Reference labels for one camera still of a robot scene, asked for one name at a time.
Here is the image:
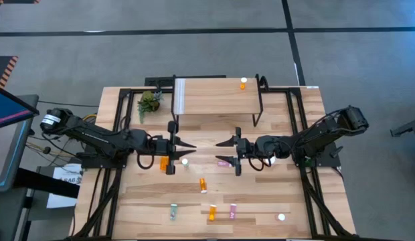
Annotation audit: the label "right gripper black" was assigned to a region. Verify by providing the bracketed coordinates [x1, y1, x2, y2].
[215, 127, 257, 177]

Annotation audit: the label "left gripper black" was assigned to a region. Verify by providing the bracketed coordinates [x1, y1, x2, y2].
[155, 120, 197, 176]

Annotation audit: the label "wooden shelf black metal legs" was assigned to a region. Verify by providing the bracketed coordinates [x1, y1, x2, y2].
[170, 74, 264, 129]

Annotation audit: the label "potted green succulent plant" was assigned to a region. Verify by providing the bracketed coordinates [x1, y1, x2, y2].
[137, 90, 165, 125]

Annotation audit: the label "white paper sheet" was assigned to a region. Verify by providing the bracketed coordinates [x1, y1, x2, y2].
[46, 163, 83, 209]

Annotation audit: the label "dark grey side cart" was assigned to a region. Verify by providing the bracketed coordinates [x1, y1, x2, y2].
[0, 166, 80, 241]

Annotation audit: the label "black office chair base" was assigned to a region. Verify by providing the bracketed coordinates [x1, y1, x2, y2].
[390, 116, 415, 145]

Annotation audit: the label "monitor with blue screen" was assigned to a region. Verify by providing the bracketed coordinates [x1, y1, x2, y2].
[0, 83, 40, 193]

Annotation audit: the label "black mat hazard stripes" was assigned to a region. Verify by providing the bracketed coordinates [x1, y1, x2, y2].
[0, 56, 19, 90]

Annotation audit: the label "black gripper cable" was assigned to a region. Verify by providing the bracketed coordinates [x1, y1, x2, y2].
[248, 156, 272, 172]
[136, 152, 155, 170]

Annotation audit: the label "black aluminium table frame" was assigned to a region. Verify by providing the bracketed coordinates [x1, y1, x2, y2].
[69, 87, 357, 241]

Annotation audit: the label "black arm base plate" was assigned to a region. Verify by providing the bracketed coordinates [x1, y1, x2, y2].
[292, 142, 342, 168]
[80, 143, 130, 169]

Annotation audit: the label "black floor cable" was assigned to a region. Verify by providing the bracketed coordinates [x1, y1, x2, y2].
[37, 99, 100, 108]

